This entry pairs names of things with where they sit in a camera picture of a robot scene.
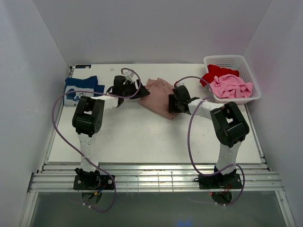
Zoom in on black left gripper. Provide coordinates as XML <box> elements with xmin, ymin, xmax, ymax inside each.
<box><xmin>122</xmin><ymin>79</ymin><xmax>150</xmax><ymax>100</ymax></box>

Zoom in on dusty pink printed t-shirt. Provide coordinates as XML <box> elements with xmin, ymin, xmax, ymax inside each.
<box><xmin>139</xmin><ymin>78</ymin><xmax>175</xmax><ymax>121</ymax></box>

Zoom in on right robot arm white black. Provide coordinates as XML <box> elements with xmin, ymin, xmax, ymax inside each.
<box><xmin>169</xmin><ymin>85</ymin><xmax>250</xmax><ymax>189</ymax></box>

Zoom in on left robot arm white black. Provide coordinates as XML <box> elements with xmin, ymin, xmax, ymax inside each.
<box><xmin>72</xmin><ymin>75</ymin><xmax>150</xmax><ymax>191</ymax></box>

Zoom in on folded blue printed t-shirt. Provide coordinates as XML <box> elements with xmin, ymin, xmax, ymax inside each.
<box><xmin>63</xmin><ymin>76</ymin><xmax>105</xmax><ymax>106</ymax></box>

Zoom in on red t-shirt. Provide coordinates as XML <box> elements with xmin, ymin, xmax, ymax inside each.
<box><xmin>200</xmin><ymin>64</ymin><xmax>240</xmax><ymax>87</ymax></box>

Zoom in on bright pink t-shirt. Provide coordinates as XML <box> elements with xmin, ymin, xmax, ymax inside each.
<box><xmin>210</xmin><ymin>74</ymin><xmax>253</xmax><ymax>99</ymax></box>

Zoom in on small blue label sticker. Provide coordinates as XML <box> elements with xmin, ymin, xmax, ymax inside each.
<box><xmin>75</xmin><ymin>64</ymin><xmax>91</xmax><ymax>69</ymax></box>

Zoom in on white plastic laundry basket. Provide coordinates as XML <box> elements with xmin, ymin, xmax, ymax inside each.
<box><xmin>204</xmin><ymin>55</ymin><xmax>261</xmax><ymax>105</ymax></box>

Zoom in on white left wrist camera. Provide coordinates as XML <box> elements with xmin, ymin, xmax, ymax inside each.
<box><xmin>122</xmin><ymin>70</ymin><xmax>134</xmax><ymax>83</ymax></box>

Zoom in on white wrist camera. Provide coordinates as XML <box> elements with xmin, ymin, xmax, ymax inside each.
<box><xmin>122</xmin><ymin>70</ymin><xmax>134</xmax><ymax>83</ymax></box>
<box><xmin>174</xmin><ymin>81</ymin><xmax>185</xmax><ymax>87</ymax></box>

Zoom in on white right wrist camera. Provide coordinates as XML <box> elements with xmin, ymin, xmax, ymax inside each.
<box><xmin>174</xmin><ymin>81</ymin><xmax>185</xmax><ymax>87</ymax></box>

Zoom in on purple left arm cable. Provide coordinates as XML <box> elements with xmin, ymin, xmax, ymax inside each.
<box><xmin>52</xmin><ymin>68</ymin><xmax>142</xmax><ymax>213</ymax></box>

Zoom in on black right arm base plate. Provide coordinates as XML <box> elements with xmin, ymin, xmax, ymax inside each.
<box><xmin>195</xmin><ymin>174</ymin><xmax>242</xmax><ymax>189</ymax></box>

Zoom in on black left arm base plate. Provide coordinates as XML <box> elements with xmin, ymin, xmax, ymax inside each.
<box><xmin>73</xmin><ymin>175</ymin><xmax>114</xmax><ymax>190</ymax></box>

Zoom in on aluminium table frame rails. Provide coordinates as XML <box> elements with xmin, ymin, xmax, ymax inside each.
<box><xmin>28</xmin><ymin>163</ymin><xmax>284</xmax><ymax>192</ymax></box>

